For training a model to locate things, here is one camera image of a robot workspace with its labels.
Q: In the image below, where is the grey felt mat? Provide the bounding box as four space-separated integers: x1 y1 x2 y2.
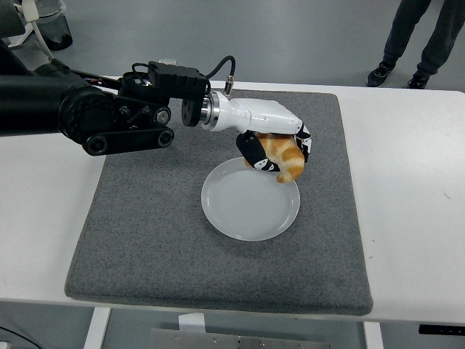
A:
64 84 375 316

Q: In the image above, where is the white chair base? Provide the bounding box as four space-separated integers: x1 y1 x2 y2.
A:
7 0 61 65

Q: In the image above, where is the golden croissant bread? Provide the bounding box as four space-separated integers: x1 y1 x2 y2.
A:
243 132 305 184

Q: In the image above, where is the black table control panel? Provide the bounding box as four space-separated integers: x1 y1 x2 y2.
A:
418 323 465 335

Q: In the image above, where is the person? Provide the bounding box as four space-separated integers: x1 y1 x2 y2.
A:
365 0 465 90

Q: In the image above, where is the grey metal plate with screws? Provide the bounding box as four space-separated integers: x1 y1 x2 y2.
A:
150 328 331 349

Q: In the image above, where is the round grey plate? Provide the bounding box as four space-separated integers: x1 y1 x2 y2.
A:
201 156 302 242

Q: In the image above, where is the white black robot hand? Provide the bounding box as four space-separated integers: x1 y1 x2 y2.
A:
217 96 314 175

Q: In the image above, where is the black trash bin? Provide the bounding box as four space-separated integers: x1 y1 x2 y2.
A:
36 0 73 51

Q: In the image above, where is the grey chair seat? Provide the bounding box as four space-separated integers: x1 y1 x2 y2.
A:
0 0 26 39

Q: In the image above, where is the white table leg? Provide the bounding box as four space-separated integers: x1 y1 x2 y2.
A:
363 321 384 349
83 307 112 349

